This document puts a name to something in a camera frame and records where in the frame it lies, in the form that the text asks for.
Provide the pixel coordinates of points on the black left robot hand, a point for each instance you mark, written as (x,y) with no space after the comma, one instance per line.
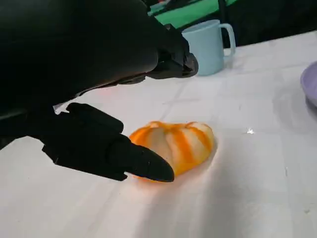
(62,44)

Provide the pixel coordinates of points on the orange and white bread roll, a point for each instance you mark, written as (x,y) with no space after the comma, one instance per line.
(183,146)

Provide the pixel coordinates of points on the green cloth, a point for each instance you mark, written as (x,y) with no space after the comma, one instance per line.
(193,17)

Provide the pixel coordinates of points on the pale green mug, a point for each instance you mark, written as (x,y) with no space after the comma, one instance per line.
(208,49)

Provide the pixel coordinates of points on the black backdrop cloth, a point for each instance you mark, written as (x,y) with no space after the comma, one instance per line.
(272,19)

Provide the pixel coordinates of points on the lilac plate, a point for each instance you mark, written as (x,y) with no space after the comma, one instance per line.
(310,81)

